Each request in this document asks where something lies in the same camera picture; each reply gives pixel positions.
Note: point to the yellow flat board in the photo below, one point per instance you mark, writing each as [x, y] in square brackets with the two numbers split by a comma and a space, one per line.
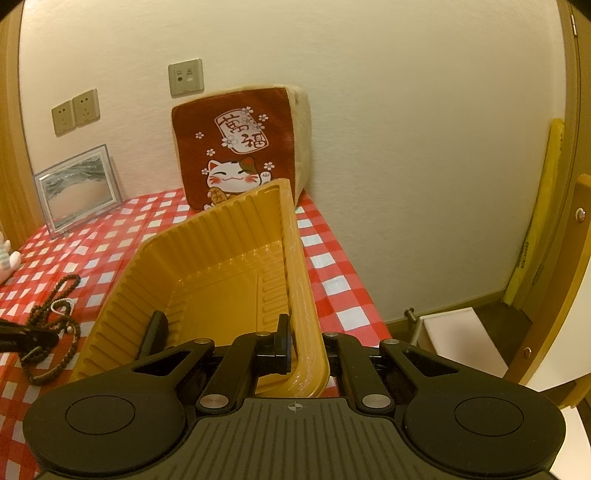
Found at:
[545, 198]

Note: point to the white chair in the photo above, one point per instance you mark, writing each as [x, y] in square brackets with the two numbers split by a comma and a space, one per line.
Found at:
[457, 337]

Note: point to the red checked tablecloth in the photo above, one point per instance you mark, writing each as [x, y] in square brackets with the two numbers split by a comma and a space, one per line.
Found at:
[332, 286]

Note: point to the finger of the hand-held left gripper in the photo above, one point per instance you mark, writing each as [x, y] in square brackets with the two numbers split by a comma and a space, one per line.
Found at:
[27, 340]

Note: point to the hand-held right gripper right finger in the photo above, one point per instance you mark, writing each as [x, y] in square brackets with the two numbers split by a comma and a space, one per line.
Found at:
[332, 344]

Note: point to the orange plastic tray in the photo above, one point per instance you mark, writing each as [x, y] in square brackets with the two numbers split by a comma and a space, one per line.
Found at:
[221, 286]

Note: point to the clear sand picture frame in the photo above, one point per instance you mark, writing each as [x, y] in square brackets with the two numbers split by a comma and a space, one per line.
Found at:
[76, 189]

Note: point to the wooden door frame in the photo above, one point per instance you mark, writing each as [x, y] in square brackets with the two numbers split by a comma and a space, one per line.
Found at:
[575, 92]

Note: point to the beige wall data socket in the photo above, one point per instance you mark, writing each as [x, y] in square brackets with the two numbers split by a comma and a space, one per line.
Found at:
[186, 77]

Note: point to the beige wall power socket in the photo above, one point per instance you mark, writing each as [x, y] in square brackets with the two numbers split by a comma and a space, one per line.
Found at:
[62, 117]
[86, 108]

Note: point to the wooden side panel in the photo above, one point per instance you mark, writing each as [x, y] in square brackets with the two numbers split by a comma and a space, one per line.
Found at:
[11, 138]

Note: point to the white rabbit plush toy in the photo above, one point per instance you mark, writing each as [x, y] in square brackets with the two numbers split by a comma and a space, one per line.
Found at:
[5, 263]

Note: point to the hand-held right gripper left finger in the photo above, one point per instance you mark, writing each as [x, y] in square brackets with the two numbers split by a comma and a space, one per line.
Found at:
[285, 344]

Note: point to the red lucky cat cushion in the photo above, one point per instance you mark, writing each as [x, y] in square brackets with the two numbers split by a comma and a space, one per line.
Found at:
[198, 124]

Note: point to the wooden frame with screws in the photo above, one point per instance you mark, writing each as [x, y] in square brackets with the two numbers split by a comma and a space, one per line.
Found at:
[561, 277]

